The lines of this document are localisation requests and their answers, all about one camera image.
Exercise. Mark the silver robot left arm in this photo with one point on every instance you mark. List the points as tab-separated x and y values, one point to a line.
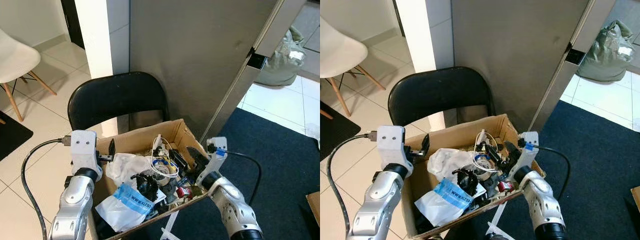
75	205
377	205

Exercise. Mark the grey metal door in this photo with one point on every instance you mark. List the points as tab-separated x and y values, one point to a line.
510	50
200	50

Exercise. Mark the black folding chair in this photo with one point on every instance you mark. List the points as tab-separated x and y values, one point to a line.
115	97
440	92

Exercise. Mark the dark blue carpet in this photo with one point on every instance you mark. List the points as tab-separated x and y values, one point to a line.
600	150
280	165

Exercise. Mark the brown cardboard box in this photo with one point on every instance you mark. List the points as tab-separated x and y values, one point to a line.
135	140
460	135

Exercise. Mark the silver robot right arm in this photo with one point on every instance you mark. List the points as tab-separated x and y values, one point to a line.
232	205
542	205

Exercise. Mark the blue and white plastic bag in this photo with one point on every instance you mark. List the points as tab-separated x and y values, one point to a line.
117	212
435	207

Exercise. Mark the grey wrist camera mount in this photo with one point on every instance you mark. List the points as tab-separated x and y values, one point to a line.
82	147
529	145
217	150
390	142

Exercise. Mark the white chair with wooden legs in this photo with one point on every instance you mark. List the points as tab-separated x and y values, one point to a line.
340	55
17	60

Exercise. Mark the white crumpled plastic bag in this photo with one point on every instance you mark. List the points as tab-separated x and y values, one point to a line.
127	167
447	162

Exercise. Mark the black rectangular device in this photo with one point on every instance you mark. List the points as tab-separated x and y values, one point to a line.
496	152
177	159

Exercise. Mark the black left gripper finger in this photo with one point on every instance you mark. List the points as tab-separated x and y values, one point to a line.
112	147
425	142

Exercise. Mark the black plastic claw part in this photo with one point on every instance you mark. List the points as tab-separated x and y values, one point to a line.
467	180
147	186

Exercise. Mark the white plastic strip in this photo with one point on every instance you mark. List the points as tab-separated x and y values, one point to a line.
498	217
172	222

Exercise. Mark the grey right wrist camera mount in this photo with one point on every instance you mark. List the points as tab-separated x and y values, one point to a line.
529	145
217	150

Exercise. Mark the small red can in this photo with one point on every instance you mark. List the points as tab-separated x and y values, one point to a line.
183	192
505	186

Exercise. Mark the grey green rubbish bag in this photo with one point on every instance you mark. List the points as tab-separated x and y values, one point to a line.
607	57
285	65

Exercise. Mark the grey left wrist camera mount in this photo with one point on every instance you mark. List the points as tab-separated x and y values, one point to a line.
390	142
82	147

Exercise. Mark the brown cardboard piece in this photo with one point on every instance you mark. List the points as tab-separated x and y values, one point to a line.
314	205
636	196

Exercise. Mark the black floor mat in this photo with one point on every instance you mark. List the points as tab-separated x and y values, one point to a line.
12	137
337	132

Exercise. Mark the blue white round tin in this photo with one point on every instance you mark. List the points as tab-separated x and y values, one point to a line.
483	161
161	165

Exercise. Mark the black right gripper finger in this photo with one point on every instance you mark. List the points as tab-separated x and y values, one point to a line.
196	157
511	152

